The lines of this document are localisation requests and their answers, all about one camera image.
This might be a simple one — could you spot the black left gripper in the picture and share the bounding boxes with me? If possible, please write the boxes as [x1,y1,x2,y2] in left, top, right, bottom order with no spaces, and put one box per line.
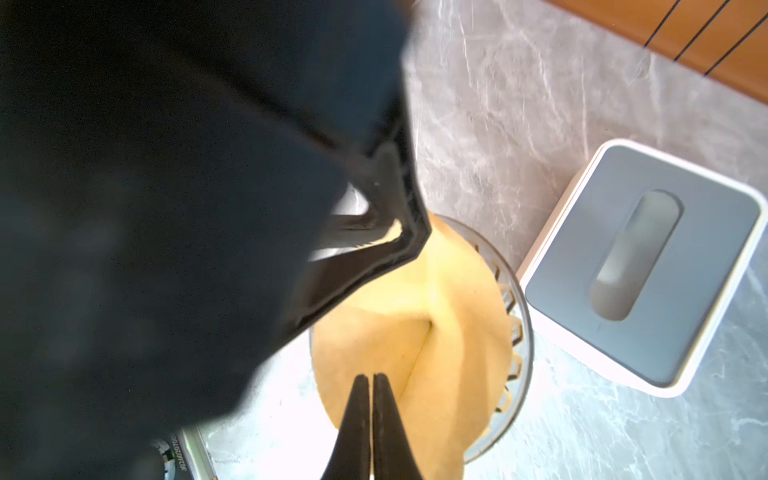
[1,1,414,479]

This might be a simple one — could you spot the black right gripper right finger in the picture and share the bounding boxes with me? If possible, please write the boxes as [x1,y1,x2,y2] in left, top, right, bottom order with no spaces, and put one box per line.
[372,373,423,480]

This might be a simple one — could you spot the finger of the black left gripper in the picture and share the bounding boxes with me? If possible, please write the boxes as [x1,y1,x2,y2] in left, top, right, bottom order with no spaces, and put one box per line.
[275,90,431,350]

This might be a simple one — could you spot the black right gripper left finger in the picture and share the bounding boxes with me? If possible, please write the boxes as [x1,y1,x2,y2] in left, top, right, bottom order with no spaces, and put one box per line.
[321,375,371,480]

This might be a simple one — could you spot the brown paper coffee filter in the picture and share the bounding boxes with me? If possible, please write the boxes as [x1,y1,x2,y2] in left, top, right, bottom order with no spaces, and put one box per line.
[311,215,513,479]

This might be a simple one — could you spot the clear glass dripper cone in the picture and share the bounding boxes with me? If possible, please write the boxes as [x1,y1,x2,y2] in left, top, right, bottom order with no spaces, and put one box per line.
[308,212,535,464]

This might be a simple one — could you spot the white grey tissue box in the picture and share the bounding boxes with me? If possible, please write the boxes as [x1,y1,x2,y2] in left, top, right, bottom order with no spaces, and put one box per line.
[519,139,767,398]

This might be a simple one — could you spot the aluminium front rail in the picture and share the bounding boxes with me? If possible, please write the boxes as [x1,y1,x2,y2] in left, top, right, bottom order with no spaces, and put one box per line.
[151,427,219,480]

